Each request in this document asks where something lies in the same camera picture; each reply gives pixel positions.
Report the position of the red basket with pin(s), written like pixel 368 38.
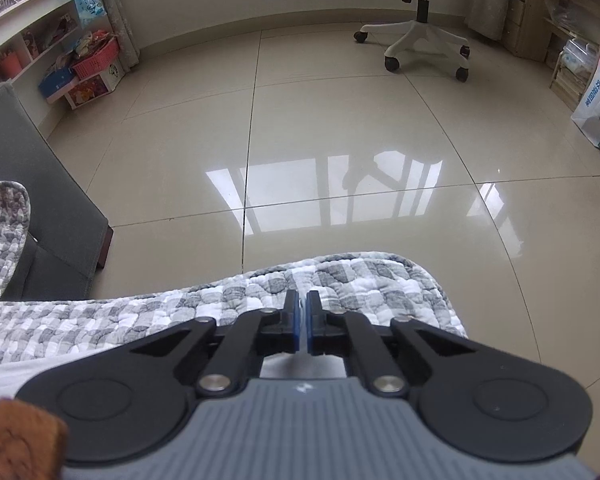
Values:
pixel 97 60

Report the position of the white garment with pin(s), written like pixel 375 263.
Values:
pixel 10 380

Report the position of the blue box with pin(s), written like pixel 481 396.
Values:
pixel 55 82

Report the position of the clear plastic box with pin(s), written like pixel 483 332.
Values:
pixel 580 55

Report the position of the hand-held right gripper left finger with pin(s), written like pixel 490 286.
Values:
pixel 292 320

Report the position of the blue printed bag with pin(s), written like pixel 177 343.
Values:
pixel 87 2

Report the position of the white paper bag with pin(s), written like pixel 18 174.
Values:
pixel 597 110

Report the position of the grey curtain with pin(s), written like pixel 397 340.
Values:
pixel 490 10
pixel 122 20

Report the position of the grey checked quilt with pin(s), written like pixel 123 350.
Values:
pixel 130 315

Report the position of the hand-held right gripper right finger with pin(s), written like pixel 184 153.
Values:
pixel 314 320

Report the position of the brown fuzzy block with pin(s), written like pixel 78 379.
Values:
pixel 20 440

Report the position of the white office chair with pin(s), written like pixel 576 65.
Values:
pixel 420 35

